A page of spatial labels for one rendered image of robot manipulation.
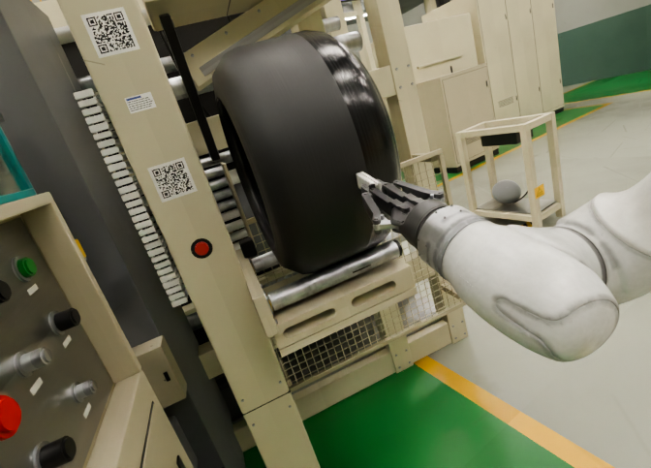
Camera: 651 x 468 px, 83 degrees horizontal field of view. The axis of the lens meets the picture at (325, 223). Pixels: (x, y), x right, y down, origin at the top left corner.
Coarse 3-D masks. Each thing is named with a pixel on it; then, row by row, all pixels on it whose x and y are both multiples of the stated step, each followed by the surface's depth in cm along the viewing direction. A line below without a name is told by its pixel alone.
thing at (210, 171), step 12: (204, 168) 129; (216, 168) 118; (216, 180) 118; (228, 180) 123; (216, 192) 120; (228, 192) 120; (228, 204) 120; (240, 204) 121; (228, 216) 122; (240, 216) 133; (228, 228) 122; (240, 228) 124
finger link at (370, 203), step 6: (366, 192) 62; (366, 198) 60; (366, 204) 60; (372, 204) 58; (366, 210) 61; (372, 210) 57; (378, 210) 56; (372, 216) 57; (378, 216) 55; (378, 222) 54
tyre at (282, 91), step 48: (240, 48) 74; (288, 48) 72; (336, 48) 72; (240, 96) 68; (288, 96) 66; (336, 96) 68; (240, 144) 110; (288, 144) 65; (336, 144) 67; (384, 144) 70; (288, 192) 67; (336, 192) 69; (288, 240) 74; (336, 240) 76
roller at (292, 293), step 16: (368, 256) 87; (384, 256) 88; (320, 272) 85; (336, 272) 85; (352, 272) 86; (288, 288) 83; (304, 288) 83; (320, 288) 84; (272, 304) 81; (288, 304) 83
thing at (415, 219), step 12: (408, 204) 56; (420, 204) 50; (432, 204) 50; (444, 204) 50; (396, 216) 54; (408, 216) 51; (420, 216) 49; (408, 228) 51; (420, 228) 49; (408, 240) 52
